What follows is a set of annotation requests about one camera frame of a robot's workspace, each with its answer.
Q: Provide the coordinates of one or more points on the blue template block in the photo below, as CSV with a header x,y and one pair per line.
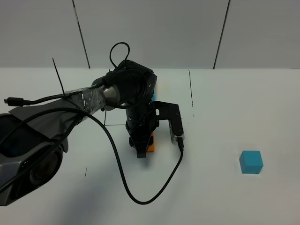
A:
x,y
153,97

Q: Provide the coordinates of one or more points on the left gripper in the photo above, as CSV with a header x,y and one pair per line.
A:
x,y
140,124

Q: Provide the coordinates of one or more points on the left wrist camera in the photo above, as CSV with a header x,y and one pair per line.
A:
x,y
170,112

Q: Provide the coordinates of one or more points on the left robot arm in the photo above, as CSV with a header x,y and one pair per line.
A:
x,y
34,134

